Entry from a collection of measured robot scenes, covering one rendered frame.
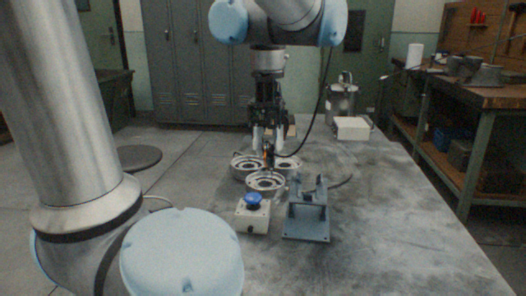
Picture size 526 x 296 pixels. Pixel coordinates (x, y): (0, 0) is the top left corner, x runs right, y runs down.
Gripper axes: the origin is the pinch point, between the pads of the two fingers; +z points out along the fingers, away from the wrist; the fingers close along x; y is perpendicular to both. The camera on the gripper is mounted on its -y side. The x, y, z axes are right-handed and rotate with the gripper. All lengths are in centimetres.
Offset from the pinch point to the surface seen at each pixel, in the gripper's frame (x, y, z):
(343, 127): 24, -80, 17
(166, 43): -157, -272, -8
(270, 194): 0.8, 1.3, 10.6
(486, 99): 99, -114, 9
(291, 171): 4.7, -11.5, 10.0
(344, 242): 18.3, 14.0, 13.2
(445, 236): 39.9, 8.1, 13.1
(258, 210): -0.3, 12.1, 8.7
